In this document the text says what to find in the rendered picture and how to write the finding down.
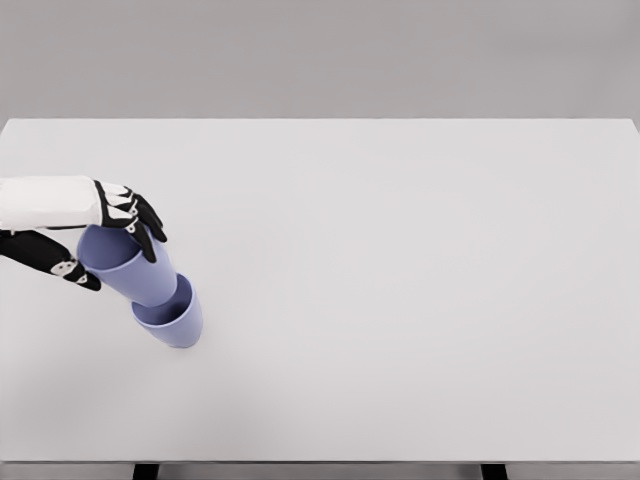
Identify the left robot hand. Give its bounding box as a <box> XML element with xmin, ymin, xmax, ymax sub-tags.
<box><xmin>0</xmin><ymin>175</ymin><xmax>168</xmax><ymax>292</ymax></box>

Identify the lavender plastic cup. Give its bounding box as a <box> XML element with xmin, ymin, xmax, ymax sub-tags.
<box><xmin>130</xmin><ymin>272</ymin><xmax>204</xmax><ymax>350</ymax></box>
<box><xmin>76</xmin><ymin>223</ymin><xmax>180</xmax><ymax>308</ymax></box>

